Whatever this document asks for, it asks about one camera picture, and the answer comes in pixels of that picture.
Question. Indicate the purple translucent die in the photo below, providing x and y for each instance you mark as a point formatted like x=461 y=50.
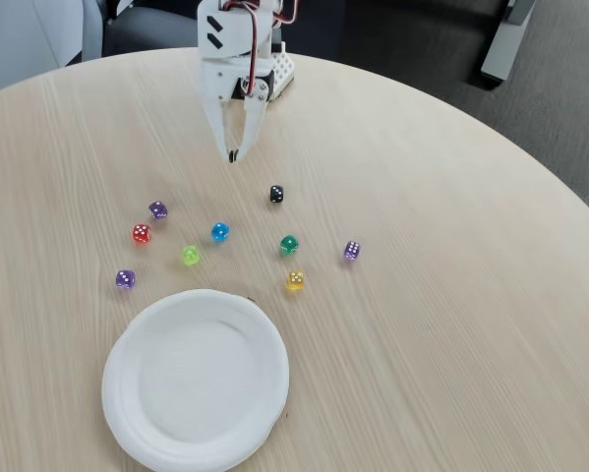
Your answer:
x=158 y=210
x=125 y=279
x=351 y=251

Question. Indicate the white paper plate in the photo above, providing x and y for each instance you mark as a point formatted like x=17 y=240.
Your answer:
x=195 y=378

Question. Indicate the black die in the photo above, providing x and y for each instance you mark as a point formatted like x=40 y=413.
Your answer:
x=276 y=194

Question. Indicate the dark office chair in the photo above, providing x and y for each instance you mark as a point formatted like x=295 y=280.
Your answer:
x=146 y=29

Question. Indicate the blue translucent die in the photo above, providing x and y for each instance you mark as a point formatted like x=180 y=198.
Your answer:
x=219 y=232

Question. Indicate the dark green translucent die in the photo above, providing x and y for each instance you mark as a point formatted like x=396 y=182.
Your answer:
x=289 y=245

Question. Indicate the red translucent die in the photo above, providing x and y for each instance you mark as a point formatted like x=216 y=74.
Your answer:
x=141 y=233

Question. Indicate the light green translucent die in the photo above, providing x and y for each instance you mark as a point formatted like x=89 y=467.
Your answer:
x=191 y=255

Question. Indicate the yellow translucent die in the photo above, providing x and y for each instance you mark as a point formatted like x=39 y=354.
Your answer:
x=295 y=281

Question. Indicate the light grey cabinet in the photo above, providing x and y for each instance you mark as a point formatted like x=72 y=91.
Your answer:
x=18 y=39

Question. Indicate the grey desk leg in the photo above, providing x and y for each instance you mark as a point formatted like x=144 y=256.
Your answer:
x=500 y=44

